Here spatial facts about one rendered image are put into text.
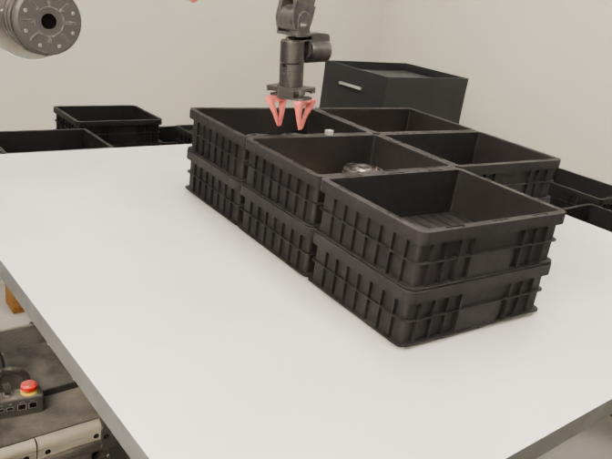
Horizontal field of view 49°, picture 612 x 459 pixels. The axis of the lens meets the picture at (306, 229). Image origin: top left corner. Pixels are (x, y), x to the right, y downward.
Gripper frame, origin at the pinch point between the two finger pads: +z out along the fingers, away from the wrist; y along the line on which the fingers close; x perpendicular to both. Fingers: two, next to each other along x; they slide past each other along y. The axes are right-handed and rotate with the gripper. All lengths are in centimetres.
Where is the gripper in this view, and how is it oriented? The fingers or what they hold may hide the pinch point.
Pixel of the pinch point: (290, 124)
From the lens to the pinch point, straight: 163.7
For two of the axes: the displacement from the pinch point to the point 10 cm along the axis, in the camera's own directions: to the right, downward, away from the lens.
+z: -0.4, 9.4, 3.5
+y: -8.2, -2.3, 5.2
